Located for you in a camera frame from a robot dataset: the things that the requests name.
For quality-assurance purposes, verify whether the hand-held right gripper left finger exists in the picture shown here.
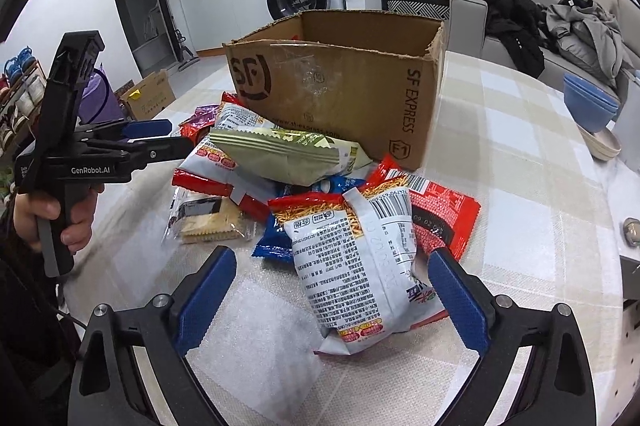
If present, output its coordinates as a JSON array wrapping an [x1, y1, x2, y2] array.
[[67, 246, 238, 426]]

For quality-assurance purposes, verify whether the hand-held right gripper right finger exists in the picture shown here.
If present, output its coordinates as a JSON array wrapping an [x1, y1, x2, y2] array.
[[427, 247, 596, 426]]

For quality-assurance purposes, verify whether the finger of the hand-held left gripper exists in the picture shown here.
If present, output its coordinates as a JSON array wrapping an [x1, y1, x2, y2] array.
[[75, 119, 174, 143], [126, 136, 196, 179]]

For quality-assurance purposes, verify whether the green biscuit packet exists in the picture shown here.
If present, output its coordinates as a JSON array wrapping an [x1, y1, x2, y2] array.
[[209, 127, 373, 187]]

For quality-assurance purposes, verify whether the white orange snack packet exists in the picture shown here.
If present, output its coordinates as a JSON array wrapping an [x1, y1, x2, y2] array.
[[267, 186, 451, 357], [179, 102, 283, 207]]

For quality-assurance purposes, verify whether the brown cardboard box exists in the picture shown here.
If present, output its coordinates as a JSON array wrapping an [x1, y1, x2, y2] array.
[[222, 10, 447, 171]]

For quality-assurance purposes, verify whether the person's left forearm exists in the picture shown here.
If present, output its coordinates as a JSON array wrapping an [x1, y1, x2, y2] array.
[[0, 206, 76, 407]]

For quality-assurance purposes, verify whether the person's left hand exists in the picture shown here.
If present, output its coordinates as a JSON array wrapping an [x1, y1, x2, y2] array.
[[13, 184, 105, 253]]

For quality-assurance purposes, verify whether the small cardboard box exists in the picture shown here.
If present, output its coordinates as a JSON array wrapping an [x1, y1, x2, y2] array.
[[120, 70, 177, 119]]

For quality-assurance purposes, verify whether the small red snack packet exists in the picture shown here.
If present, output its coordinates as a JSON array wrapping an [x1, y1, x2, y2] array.
[[179, 118, 213, 147]]

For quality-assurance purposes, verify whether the long red snack packet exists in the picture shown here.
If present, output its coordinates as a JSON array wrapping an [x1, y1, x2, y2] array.
[[172, 169, 271, 223]]

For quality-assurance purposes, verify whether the purple candy packet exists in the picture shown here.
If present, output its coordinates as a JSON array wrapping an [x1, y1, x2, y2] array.
[[192, 104, 221, 129]]

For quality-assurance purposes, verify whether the purple basket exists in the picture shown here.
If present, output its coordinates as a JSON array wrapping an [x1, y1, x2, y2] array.
[[80, 63, 126, 124]]

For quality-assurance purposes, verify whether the clear cracker packet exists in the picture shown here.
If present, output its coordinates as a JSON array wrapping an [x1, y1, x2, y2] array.
[[162, 186, 258, 247]]

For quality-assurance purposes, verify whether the shoe rack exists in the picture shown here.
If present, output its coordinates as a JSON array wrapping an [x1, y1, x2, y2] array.
[[0, 48, 48, 157]]

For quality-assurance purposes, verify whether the upright vacuum cleaner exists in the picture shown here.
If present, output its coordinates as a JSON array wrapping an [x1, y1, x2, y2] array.
[[170, 26, 201, 71]]

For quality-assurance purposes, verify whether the blue snack packet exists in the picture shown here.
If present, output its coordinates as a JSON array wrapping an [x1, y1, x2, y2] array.
[[251, 176, 368, 263]]

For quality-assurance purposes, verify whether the red dark snack packet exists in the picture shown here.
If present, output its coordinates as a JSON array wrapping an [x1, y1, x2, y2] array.
[[367, 154, 482, 263]]

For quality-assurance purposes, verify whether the white kitchen counter cabinet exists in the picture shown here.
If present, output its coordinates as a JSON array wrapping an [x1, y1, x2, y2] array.
[[177, 0, 266, 54]]

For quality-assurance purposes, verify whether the beige plate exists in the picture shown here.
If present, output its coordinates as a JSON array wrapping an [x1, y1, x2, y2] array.
[[575, 123, 622, 161]]

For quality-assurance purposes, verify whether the stack of blue bowls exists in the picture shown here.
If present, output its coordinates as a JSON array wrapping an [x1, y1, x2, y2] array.
[[563, 73, 620, 134]]

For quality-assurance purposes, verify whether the grey sofa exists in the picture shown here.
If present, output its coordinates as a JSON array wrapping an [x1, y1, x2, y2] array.
[[447, 0, 640, 107]]

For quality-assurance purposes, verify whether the black jacket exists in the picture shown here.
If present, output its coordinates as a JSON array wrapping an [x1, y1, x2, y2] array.
[[481, 0, 558, 79]]

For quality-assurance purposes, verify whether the black white patterned cushion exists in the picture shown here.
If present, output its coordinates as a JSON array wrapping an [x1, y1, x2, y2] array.
[[381, 0, 451, 17]]

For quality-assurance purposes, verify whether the grey jacket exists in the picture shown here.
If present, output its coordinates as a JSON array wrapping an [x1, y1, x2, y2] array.
[[545, 0, 636, 89]]

